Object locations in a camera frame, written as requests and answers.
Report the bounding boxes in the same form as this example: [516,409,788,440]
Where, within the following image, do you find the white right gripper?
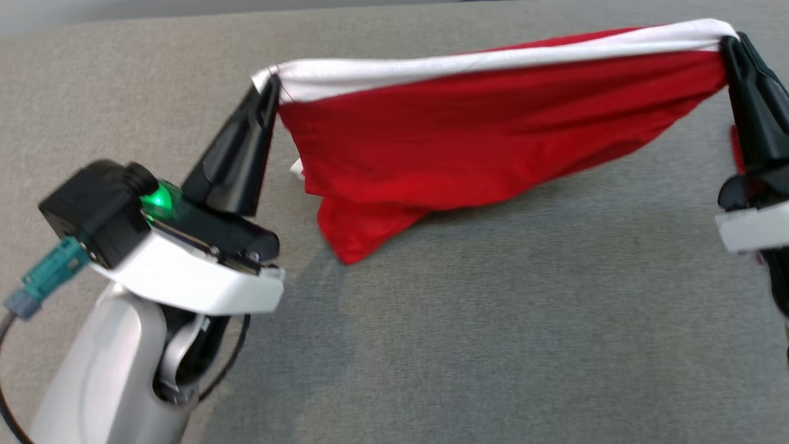
[715,32,789,321]

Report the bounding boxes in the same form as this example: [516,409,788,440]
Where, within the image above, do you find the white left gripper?
[91,75,285,316]

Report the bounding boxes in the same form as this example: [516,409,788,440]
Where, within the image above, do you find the red shorts white waistband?
[251,18,738,266]

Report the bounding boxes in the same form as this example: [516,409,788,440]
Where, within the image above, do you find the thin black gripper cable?
[197,314,251,403]

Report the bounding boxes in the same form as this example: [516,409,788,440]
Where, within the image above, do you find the teal cable connector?
[3,237,92,321]

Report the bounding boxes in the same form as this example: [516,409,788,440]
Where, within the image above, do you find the black camera cable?
[0,311,33,444]

